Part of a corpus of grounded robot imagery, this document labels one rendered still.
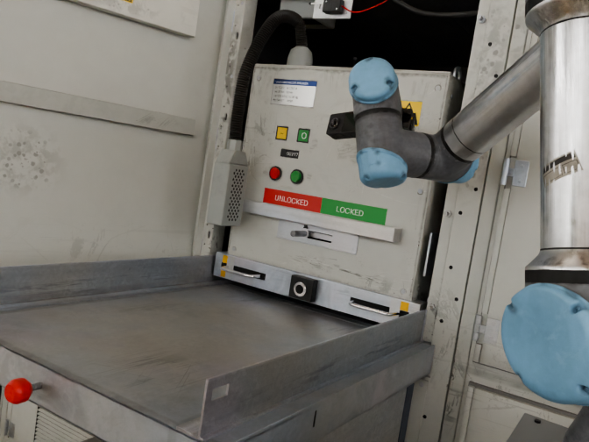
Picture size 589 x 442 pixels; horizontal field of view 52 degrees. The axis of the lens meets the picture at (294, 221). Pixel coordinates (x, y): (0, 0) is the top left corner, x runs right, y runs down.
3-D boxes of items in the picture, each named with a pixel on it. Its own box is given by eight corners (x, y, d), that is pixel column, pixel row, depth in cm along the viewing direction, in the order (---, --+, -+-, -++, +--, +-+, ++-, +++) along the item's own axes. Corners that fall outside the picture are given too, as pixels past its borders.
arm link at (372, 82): (347, 106, 93) (344, 56, 95) (358, 132, 103) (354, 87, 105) (399, 99, 91) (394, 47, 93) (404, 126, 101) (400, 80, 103)
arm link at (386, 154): (436, 181, 95) (429, 116, 97) (378, 172, 89) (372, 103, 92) (403, 194, 101) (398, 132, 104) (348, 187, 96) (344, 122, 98)
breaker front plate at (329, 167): (407, 308, 124) (446, 74, 120) (224, 260, 149) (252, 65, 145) (408, 307, 125) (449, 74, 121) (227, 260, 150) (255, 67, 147)
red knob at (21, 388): (14, 409, 76) (17, 385, 76) (-1, 401, 78) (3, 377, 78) (46, 401, 80) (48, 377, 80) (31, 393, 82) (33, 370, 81)
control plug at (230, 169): (221, 226, 137) (232, 149, 136) (205, 223, 140) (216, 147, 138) (242, 226, 144) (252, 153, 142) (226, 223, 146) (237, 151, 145)
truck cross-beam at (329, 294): (415, 333, 122) (420, 304, 122) (212, 274, 151) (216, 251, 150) (424, 330, 127) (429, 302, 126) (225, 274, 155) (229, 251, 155)
